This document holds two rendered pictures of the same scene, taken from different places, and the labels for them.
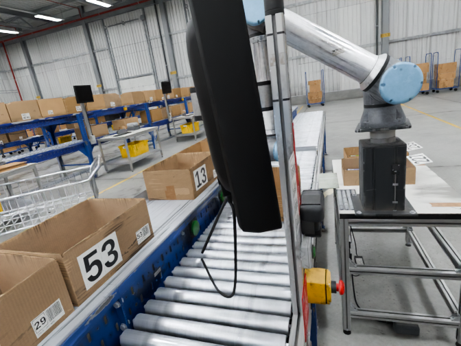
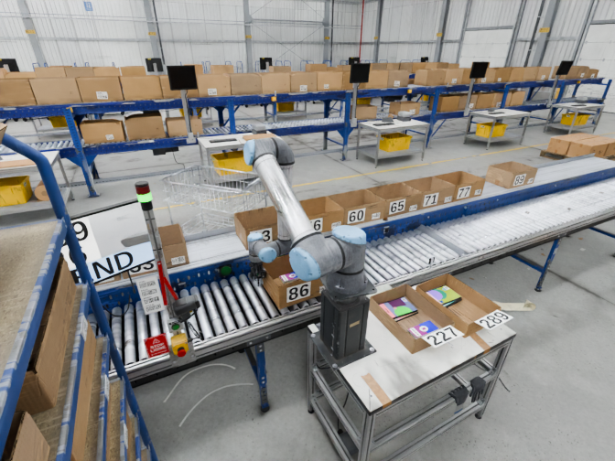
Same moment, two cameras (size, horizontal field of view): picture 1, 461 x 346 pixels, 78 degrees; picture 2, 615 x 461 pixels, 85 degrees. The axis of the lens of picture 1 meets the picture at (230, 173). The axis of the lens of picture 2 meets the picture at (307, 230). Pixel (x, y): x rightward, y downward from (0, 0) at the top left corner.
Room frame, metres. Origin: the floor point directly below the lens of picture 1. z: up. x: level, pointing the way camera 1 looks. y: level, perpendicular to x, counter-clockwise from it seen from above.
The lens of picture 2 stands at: (0.25, -1.48, 2.12)
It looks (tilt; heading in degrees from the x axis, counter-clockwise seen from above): 28 degrees down; 43
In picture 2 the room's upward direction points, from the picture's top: straight up
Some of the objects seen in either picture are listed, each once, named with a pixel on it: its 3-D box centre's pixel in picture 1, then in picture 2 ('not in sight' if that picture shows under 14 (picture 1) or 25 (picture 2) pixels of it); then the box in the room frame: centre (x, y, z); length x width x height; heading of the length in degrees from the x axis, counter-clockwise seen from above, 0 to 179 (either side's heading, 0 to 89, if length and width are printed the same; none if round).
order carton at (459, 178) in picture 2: not in sight; (457, 186); (3.49, -0.41, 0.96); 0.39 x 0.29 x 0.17; 160
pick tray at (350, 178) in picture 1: (374, 169); (409, 316); (1.70, -0.90, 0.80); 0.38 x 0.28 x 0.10; 70
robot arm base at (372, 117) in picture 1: (381, 112); (347, 273); (1.31, -0.73, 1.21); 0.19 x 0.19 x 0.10
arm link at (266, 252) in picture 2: (270, 151); (265, 251); (1.27, -0.19, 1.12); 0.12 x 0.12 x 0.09; 77
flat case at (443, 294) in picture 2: not in sight; (441, 295); (2.01, -0.95, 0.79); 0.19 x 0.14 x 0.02; 159
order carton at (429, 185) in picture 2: not in sight; (426, 192); (3.12, -0.28, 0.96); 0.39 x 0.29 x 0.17; 159
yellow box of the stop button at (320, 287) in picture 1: (320, 277); (188, 342); (0.72, -0.22, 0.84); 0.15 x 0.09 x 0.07; 160
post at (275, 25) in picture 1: (291, 198); (167, 295); (0.71, -0.15, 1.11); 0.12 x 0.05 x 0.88; 160
